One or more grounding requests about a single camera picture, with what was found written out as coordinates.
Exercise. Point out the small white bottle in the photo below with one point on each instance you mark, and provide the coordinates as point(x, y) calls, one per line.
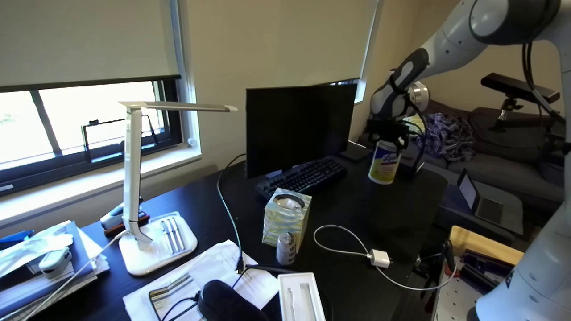
point(286, 248)

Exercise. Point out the dark grey couch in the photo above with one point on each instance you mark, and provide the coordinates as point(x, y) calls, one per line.
point(505, 170)

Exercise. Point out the open grey laptop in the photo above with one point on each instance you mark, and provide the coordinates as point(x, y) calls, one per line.
point(493, 207)

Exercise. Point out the black computer monitor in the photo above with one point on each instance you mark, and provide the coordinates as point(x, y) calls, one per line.
point(296, 125)

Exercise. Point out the black items pile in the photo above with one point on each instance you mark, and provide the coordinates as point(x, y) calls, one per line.
point(484, 269)

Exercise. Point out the white paper sheets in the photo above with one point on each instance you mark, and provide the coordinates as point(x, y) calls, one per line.
point(214, 264)

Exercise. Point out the black keyboard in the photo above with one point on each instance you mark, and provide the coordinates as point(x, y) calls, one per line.
point(303, 173)

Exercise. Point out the beige roller blind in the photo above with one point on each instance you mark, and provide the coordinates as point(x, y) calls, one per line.
point(82, 38)

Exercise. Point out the black eyeglasses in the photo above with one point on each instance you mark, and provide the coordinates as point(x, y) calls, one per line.
point(170, 291)

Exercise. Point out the stack of blue books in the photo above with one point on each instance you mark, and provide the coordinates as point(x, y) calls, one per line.
point(36, 278)

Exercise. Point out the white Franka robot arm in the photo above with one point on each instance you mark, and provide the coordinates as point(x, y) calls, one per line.
point(452, 45)

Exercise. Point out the yellow pillow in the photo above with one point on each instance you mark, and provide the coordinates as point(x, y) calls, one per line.
point(418, 125)

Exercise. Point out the black red stapler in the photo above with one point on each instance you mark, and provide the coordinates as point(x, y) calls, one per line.
point(113, 218)

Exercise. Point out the white desk lamp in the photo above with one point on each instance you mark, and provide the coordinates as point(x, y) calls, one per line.
point(134, 178)

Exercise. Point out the black window latch frame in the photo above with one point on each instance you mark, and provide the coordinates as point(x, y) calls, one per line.
point(118, 155)

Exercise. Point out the wooden board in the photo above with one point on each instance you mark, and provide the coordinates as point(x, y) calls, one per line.
point(482, 241)

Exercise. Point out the Lysol wipes container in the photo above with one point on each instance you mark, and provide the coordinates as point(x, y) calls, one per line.
point(384, 166)

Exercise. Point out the small white device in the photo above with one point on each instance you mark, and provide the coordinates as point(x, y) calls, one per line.
point(54, 260)

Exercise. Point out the white power adapter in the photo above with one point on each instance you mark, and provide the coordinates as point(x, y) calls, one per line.
point(380, 257)

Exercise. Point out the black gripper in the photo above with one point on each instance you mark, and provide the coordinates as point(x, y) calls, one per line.
point(387, 127)

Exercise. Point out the green tissue box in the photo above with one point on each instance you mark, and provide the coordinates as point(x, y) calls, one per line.
point(286, 216)

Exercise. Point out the black camera on stand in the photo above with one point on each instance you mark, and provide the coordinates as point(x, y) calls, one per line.
point(518, 88)

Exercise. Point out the purple clothes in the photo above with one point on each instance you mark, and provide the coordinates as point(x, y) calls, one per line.
point(448, 136)

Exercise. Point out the black pouch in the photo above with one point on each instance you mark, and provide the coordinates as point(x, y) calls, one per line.
point(229, 300)

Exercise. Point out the white open box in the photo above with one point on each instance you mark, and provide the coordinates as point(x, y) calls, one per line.
point(300, 296)

